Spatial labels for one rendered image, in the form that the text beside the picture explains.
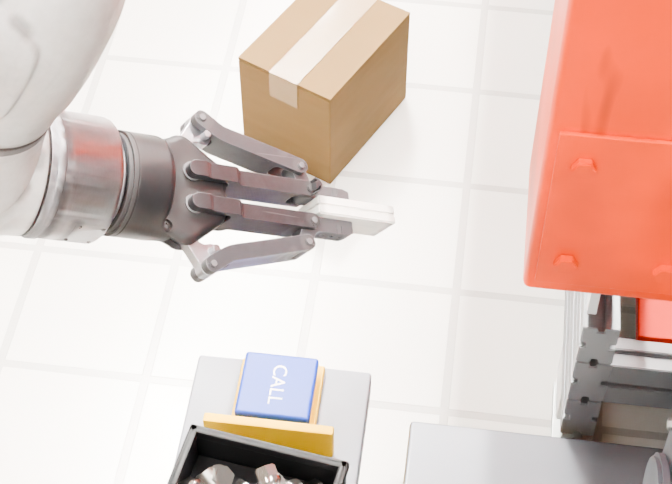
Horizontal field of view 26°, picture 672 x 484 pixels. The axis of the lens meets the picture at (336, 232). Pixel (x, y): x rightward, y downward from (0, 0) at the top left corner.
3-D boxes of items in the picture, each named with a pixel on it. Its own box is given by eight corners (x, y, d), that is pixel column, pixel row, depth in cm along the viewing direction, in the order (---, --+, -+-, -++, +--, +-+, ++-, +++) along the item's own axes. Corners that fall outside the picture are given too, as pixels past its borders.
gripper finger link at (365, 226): (319, 203, 109) (320, 212, 109) (395, 214, 113) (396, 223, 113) (298, 217, 112) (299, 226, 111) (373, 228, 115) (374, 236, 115)
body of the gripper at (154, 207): (80, 147, 106) (193, 164, 111) (84, 256, 103) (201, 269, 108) (124, 104, 100) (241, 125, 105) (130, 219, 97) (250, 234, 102)
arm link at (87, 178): (3, 256, 100) (83, 264, 104) (55, 208, 93) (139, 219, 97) (1, 136, 104) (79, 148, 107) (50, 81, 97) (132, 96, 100)
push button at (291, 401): (309, 432, 136) (308, 419, 134) (235, 424, 136) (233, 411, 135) (319, 370, 140) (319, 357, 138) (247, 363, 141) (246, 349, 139)
